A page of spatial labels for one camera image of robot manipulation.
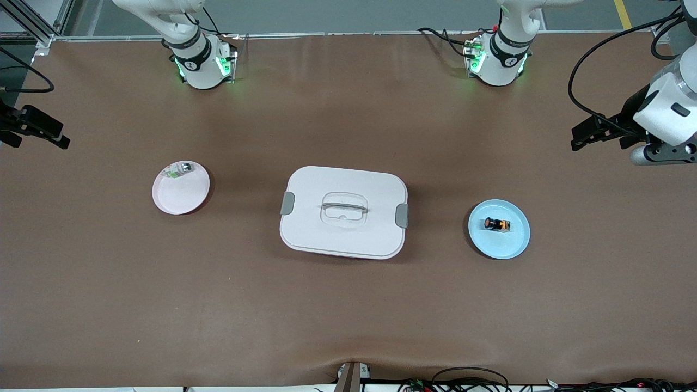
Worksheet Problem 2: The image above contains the light blue round plate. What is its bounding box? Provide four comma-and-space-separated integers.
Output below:
468, 199, 531, 260

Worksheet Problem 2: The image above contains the pink round plate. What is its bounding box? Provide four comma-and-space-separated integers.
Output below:
152, 161, 211, 215

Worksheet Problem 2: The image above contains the white lidded storage box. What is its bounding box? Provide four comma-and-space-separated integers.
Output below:
279, 166, 409, 260

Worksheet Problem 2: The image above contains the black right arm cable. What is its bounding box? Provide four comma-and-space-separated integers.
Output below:
0, 48, 55, 93

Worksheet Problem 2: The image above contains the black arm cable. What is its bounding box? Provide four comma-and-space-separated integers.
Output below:
0, 48, 55, 93
568, 0, 697, 137

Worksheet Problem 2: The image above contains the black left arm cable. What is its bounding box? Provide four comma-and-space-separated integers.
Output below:
568, 0, 697, 137

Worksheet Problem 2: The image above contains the black base cable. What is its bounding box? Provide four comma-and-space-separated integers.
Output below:
418, 27, 480, 58

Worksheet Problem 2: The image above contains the black cable bundle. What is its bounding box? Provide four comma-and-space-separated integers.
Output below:
398, 366, 697, 392

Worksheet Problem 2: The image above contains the clear box lid handle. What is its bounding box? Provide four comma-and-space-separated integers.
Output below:
319, 192, 369, 225

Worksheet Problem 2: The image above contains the brown camera mount bracket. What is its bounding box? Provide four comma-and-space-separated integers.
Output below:
333, 361, 372, 392

